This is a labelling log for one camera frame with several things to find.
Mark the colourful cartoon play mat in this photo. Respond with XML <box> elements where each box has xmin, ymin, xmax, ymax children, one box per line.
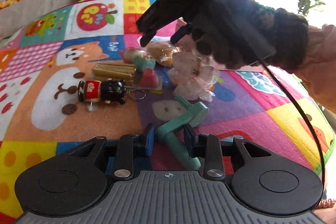
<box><xmin>1</xmin><ymin>0</ymin><xmax>321</xmax><ymax>223</ymax></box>

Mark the black cable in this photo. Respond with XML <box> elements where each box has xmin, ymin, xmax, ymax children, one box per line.
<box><xmin>247</xmin><ymin>53</ymin><xmax>327</xmax><ymax>212</ymax></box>

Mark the teal plastic holder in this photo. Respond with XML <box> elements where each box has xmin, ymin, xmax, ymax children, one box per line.
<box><xmin>155</xmin><ymin>96</ymin><xmax>210</xmax><ymax>170</ymax></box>

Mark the bread bun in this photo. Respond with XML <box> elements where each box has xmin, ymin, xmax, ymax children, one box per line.
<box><xmin>145</xmin><ymin>42</ymin><xmax>181</xmax><ymax>67</ymax></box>

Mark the pink strawberry eraser toy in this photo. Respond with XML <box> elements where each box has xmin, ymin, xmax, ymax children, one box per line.
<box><xmin>137</xmin><ymin>68</ymin><xmax>160</xmax><ymax>89</ymax></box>

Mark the pink white lace cloth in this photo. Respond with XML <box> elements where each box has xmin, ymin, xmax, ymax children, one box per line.
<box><xmin>167</xmin><ymin>52</ymin><xmax>221</xmax><ymax>102</ymax></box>

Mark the black red doll keychain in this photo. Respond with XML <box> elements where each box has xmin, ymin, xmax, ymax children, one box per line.
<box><xmin>77</xmin><ymin>78</ymin><xmax>146</xmax><ymax>112</ymax></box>

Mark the right hand dark glove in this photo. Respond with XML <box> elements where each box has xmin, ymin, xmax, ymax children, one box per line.
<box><xmin>194</xmin><ymin>0</ymin><xmax>309</xmax><ymax>72</ymax></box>

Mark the pink green pig toy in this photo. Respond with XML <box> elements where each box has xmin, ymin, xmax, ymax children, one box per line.
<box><xmin>119</xmin><ymin>47</ymin><xmax>156</xmax><ymax>73</ymax></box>

